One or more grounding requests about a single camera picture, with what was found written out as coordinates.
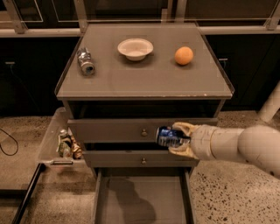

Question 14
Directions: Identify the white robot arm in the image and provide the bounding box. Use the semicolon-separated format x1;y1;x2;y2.
169;122;280;179

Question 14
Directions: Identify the white post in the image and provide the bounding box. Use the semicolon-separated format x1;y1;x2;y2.
258;81;280;123

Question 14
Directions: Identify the grey counter rail frame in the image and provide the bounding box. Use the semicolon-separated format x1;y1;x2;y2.
0;0;280;37

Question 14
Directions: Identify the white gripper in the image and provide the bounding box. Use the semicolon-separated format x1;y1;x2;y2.
168;122;217;160

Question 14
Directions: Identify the grey top drawer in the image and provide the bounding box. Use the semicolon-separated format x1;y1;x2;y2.
67;118;218;143

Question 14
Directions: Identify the clear plastic bin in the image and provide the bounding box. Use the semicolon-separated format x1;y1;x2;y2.
38;108;85;169

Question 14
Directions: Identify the grey drawer cabinet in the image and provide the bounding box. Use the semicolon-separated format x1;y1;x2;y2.
54;22;235;224

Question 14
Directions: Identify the black floor cable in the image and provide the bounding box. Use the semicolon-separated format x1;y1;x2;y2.
0;128;19;157

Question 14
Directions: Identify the black floor rail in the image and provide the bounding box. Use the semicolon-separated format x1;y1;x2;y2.
0;164;46;224

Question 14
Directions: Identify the grey drawer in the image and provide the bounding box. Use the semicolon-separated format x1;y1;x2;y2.
92;168;196;224
83;150;199;168
67;118;218;143

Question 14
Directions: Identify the brown snack bag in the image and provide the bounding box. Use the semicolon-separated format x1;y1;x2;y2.
71;136;82;159

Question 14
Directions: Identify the white paper bowl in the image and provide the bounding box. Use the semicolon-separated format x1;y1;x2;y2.
117;38;153;61

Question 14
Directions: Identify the orange fruit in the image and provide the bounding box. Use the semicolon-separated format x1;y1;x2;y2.
175;46;193;66

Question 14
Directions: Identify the silver can lying down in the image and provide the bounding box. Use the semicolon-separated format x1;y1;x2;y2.
77;47;95;76

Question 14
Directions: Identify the blue pepsi can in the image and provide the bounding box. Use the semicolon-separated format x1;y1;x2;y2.
156;126;191;148

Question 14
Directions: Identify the grey bottom drawer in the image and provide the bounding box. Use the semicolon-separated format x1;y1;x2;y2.
92;168;196;224

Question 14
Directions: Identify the grey middle drawer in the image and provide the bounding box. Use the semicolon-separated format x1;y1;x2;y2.
83;150;199;168

